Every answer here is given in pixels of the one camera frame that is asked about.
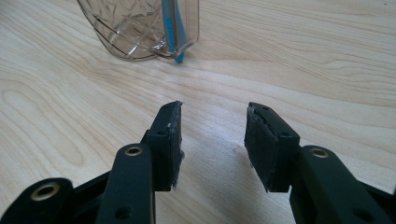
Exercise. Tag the clear glass mug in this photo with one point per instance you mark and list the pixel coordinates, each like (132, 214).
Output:
(137, 28)

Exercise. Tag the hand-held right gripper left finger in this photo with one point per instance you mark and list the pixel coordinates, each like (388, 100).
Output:
(163, 146)

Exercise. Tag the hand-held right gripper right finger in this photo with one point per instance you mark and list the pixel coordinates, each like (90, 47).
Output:
(269, 149)

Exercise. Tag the blue toothbrush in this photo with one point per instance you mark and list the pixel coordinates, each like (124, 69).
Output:
(174, 34)

